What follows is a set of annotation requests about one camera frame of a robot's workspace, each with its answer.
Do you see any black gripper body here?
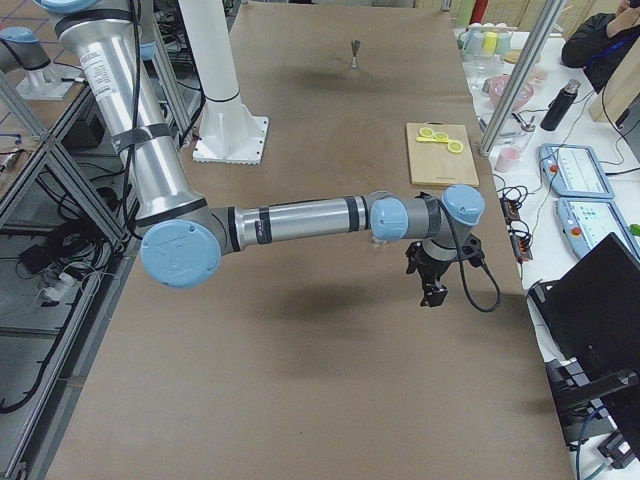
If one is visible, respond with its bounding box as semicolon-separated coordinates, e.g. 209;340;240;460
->
416;242;458;285

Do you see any small glass measuring cup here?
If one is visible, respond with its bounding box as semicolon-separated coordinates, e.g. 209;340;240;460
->
371;236;389;247

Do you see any steel double jigger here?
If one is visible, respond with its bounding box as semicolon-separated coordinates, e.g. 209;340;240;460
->
350;39;362;69

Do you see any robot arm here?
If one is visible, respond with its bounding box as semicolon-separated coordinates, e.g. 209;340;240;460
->
43;1;485;307

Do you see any pink cup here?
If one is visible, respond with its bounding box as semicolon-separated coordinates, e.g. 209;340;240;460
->
494;147;521;173

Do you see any bamboo cutting board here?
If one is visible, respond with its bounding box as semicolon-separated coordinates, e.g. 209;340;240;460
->
406;123;479;188

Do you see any lemon slice top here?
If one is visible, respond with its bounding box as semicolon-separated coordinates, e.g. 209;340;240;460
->
447;141;464;154

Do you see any lemon slice middle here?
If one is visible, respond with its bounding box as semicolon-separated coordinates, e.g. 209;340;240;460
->
433;131;449;142

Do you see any black monitor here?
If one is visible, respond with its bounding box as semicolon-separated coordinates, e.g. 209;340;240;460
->
528;233;639;455

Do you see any lower teach pendant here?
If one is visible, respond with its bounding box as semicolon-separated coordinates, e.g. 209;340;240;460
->
556;197;639;259

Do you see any teach pendant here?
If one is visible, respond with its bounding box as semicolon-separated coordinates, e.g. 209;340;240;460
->
538;143;615;199
556;197;639;259

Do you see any upper teach pendant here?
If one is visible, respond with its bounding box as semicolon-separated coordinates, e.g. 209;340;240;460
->
538;143;615;199

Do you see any pink bowl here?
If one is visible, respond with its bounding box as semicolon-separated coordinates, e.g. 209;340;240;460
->
487;75;535;111

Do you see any black thermos bottle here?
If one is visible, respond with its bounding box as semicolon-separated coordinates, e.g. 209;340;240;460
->
540;79;581;132

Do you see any person in black jacket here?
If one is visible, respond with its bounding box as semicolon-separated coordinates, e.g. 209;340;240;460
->
561;1;639;92

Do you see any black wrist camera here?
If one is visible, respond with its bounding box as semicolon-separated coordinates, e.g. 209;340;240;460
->
461;234;485;268

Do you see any black camera cable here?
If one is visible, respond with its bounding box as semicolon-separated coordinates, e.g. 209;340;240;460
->
419;192;501;314

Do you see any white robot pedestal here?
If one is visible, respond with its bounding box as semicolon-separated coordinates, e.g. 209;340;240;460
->
179;0;269;165

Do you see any aluminium frame post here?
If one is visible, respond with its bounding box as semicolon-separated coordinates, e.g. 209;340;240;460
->
478;0;566;157

